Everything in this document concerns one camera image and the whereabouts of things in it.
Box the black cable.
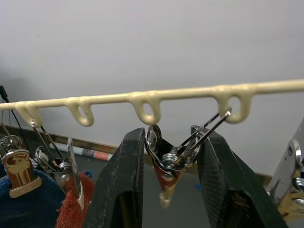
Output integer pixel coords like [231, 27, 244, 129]
[0, 85, 65, 167]

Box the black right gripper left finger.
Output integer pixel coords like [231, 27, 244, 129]
[82, 127, 146, 228]

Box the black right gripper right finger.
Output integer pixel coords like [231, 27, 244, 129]
[190, 125, 289, 228]

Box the chrome clip with cream tips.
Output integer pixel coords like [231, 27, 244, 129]
[29, 120, 85, 211]
[145, 107, 232, 209]
[265, 116, 304, 223]
[0, 121, 43, 199]

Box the dark blue sock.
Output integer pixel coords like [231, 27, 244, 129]
[0, 163, 67, 228]

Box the wooden baseboard strip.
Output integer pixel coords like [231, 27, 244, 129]
[40, 133, 273, 185]

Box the cream coated hanger bar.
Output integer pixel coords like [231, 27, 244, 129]
[0, 79, 304, 127]

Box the red terry sock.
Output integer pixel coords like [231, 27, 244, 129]
[55, 171, 96, 228]

